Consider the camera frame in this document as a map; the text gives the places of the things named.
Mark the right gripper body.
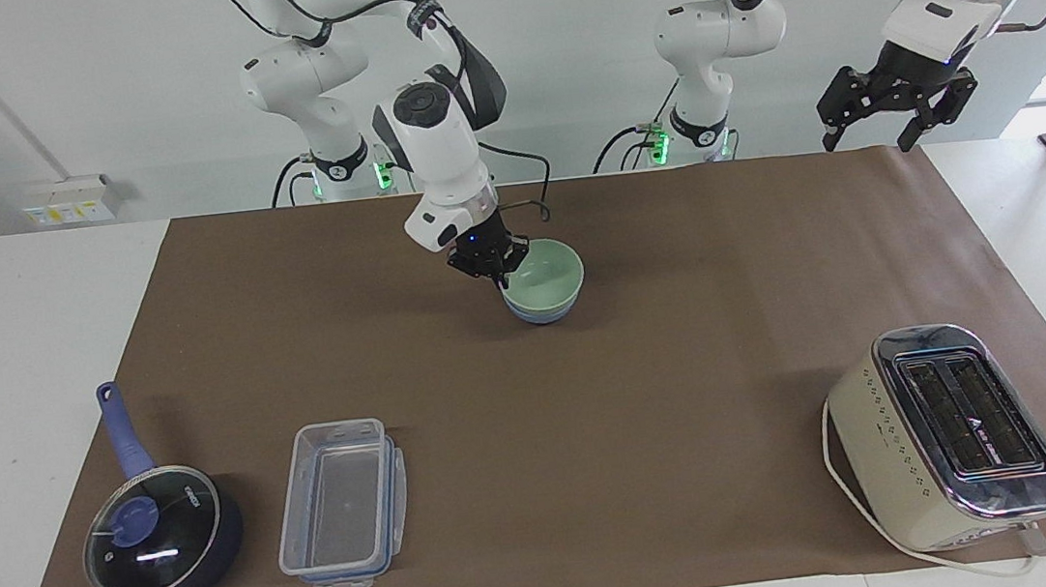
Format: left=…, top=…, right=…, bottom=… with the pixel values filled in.
left=447, top=208, right=514, bottom=265

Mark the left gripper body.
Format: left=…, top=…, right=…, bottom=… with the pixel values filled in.
left=855, top=30, right=979, bottom=109

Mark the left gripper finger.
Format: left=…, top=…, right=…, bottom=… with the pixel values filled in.
left=889, top=71, right=986, bottom=154
left=812, top=59, right=899, bottom=154

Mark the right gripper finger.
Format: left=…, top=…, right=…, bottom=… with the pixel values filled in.
left=445, top=249, right=500, bottom=294
left=492, top=234, right=536, bottom=285

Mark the green bowl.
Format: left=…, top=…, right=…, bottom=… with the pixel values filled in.
left=496, top=234, right=590, bottom=322

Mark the blue bowl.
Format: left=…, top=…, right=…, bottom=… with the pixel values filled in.
left=504, top=289, right=585, bottom=330

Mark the clear plastic container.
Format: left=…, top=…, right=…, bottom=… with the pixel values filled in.
left=264, top=412, right=420, bottom=587

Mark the cream toaster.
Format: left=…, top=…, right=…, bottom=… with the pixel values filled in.
left=818, top=310, right=1046, bottom=563

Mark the blue saucepan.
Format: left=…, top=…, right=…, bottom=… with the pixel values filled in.
left=64, top=367, right=252, bottom=587

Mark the glass pot lid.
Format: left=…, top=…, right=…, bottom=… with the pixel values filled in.
left=74, top=459, right=230, bottom=587

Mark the white toaster cord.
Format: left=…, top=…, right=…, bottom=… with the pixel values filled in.
left=816, top=374, right=1046, bottom=587

